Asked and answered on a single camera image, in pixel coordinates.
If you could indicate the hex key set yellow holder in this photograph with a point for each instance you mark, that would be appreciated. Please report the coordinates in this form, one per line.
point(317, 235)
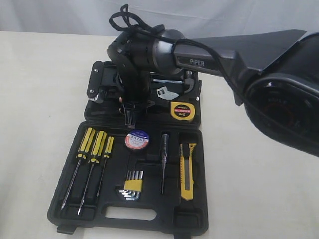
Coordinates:
point(132, 186)

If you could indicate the clear voltage tester screwdriver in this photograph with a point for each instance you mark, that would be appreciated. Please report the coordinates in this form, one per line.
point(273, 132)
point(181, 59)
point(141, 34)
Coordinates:
point(164, 156)

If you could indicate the medium yellow black screwdriver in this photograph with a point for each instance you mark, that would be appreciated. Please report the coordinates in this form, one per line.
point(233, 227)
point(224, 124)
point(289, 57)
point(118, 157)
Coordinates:
point(95, 154)

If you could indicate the black plastic tool case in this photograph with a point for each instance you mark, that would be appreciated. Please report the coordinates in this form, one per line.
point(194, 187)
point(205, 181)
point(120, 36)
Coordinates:
point(137, 160)

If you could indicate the yellow tape measure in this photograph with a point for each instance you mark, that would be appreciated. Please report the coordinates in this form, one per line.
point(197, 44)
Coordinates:
point(183, 110)

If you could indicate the adjustable wrench black handle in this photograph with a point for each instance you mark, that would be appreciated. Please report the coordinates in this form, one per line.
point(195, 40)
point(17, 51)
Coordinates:
point(162, 94)

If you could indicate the black electrical tape roll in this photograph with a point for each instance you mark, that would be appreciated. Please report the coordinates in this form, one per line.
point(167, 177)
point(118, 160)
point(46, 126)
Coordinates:
point(137, 140)

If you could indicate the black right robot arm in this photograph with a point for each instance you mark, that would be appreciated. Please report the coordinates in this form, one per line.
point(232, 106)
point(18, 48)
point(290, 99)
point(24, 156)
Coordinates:
point(274, 75)

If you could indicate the claw hammer black handle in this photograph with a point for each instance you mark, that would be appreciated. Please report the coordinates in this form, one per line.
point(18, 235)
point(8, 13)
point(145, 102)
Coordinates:
point(184, 78)

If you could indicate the small yellow black screwdriver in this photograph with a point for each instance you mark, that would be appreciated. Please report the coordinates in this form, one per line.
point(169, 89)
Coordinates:
point(107, 154)

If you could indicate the large yellow black screwdriver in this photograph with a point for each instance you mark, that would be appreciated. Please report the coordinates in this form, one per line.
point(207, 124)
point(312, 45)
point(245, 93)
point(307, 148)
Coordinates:
point(83, 150)

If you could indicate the yellow black utility knife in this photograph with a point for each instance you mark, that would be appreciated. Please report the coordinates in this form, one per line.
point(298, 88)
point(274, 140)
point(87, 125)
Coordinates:
point(186, 172)

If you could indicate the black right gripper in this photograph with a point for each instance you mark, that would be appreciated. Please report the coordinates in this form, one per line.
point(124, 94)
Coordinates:
point(132, 109)

